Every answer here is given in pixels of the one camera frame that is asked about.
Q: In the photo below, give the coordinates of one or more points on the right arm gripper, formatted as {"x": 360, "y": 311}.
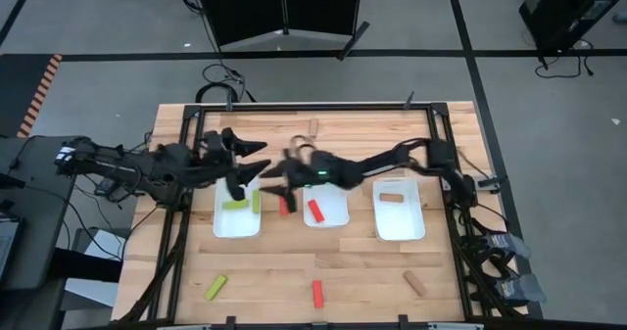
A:
{"x": 303, "y": 173}

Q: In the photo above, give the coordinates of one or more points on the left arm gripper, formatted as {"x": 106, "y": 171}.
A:
{"x": 218, "y": 154}

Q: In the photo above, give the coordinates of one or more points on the red block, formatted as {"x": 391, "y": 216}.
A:
{"x": 318, "y": 294}
{"x": 316, "y": 211}
{"x": 282, "y": 207}

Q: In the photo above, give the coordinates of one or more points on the yellow-green block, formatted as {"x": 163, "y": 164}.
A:
{"x": 235, "y": 204}
{"x": 216, "y": 287}
{"x": 255, "y": 202}

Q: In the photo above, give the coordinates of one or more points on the natural wood block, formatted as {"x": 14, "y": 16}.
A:
{"x": 313, "y": 127}
{"x": 415, "y": 283}
{"x": 392, "y": 198}

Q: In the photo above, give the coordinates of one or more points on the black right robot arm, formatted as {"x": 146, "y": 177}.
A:
{"x": 372, "y": 166}

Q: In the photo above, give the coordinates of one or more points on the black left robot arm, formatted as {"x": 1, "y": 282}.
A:
{"x": 147, "y": 166}

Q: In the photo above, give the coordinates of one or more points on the white plastic bin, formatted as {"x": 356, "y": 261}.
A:
{"x": 235, "y": 224}
{"x": 333, "y": 212}
{"x": 399, "y": 222}

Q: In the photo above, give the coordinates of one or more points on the black folding panel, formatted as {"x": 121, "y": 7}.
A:
{"x": 255, "y": 12}

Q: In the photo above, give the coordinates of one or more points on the white floor panel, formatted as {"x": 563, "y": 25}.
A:
{"x": 90, "y": 291}

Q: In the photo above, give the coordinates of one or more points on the small black mounted device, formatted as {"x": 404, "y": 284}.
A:
{"x": 491, "y": 181}

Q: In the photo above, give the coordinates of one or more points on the black side desk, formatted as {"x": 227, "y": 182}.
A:
{"x": 34, "y": 198}

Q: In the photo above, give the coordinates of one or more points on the black mat orange striped edge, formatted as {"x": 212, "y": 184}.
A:
{"x": 14, "y": 95}

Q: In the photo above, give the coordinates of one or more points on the laptop screen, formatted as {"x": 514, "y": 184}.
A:
{"x": 7, "y": 247}

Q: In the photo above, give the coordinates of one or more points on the black equipment cart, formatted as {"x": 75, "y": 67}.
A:
{"x": 563, "y": 12}

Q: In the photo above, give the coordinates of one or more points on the black metal table frame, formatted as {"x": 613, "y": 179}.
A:
{"x": 318, "y": 107}

